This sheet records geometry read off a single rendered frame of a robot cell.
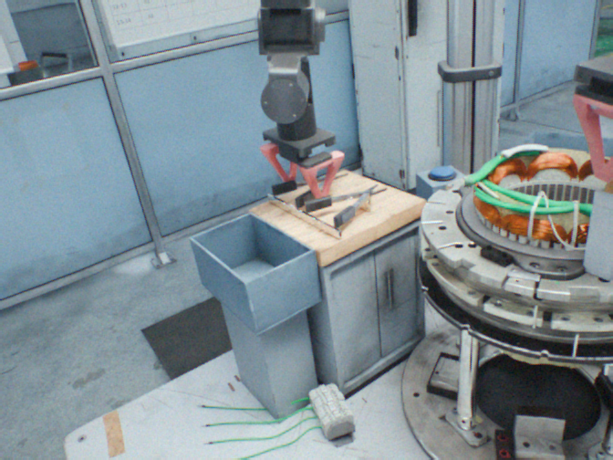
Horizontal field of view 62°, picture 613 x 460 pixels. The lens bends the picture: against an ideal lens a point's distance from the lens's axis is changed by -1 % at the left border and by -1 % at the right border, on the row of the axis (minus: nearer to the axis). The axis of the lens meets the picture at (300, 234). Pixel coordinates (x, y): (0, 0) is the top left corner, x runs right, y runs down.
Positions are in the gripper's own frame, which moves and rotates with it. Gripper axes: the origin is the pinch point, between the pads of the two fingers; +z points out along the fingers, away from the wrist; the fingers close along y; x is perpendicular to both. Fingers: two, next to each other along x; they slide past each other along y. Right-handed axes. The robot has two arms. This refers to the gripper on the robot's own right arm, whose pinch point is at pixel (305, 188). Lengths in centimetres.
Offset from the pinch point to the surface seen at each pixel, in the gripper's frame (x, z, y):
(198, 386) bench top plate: -24.4, 30.3, -4.5
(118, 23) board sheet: 35, -4, -188
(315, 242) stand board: -6.8, 1.5, 11.2
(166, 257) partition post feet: 22, 116, -181
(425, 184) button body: 21.9, 6.6, 4.6
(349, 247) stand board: -3.2, 2.9, 14.0
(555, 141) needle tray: 46.6, 4.4, 13.7
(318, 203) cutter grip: -2.1, -0.5, 6.2
